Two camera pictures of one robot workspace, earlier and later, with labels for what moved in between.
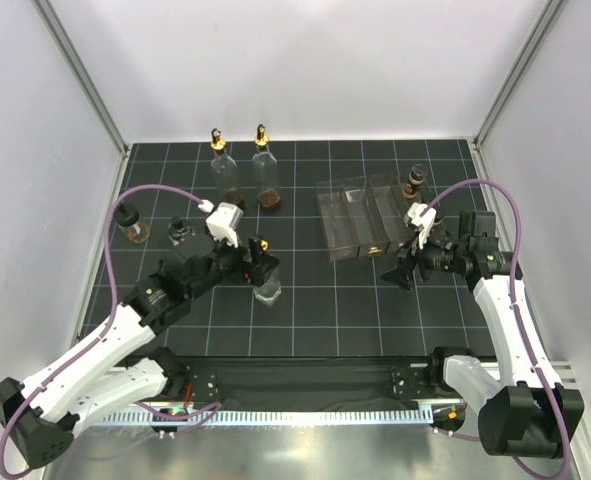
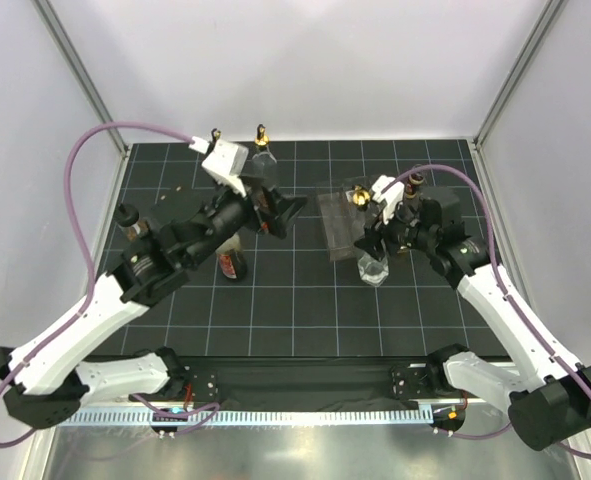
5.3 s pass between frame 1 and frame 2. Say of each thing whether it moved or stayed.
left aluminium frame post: stayed
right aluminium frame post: stayed
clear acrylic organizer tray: stayed
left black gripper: moved
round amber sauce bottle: stayed
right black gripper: moved
